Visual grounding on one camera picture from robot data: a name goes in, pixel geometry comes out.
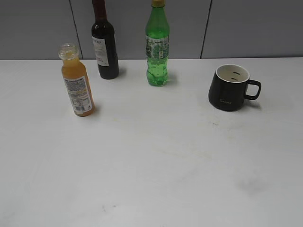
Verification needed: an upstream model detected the green plastic soda bottle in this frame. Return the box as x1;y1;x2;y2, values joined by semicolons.
145;0;170;87

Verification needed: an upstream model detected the black mug white interior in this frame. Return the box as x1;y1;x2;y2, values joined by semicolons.
208;64;261;112

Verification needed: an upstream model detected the dark red wine bottle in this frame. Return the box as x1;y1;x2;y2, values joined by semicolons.
91;0;119;79

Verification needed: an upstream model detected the orange juice bottle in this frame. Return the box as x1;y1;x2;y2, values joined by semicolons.
58;43;95;117

